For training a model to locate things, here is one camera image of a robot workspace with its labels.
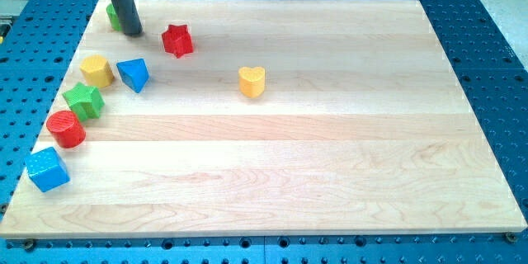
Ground blue triangle block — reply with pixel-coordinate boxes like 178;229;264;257
116;59;149;93

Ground left board stop screw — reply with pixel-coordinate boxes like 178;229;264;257
21;238;35;252

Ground yellow heart block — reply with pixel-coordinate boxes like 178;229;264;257
238;66;266;98

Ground green block behind rod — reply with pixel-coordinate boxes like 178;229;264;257
106;3;121;31

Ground red star block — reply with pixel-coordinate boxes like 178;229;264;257
162;25;194;59

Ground right board stop screw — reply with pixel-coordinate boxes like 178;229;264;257
504;232;518;243

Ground yellow hexagon block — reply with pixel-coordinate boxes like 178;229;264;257
80;54;114;88

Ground board stop screw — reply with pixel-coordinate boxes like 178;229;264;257
504;232;518;243
21;238;35;252

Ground green star block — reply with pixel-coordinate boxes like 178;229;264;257
62;82;105;121

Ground red cylinder block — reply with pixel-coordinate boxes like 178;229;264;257
45;111;86;149

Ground blue cube block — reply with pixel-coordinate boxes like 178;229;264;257
24;147;70;192

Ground light wooden board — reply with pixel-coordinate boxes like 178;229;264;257
1;0;526;238

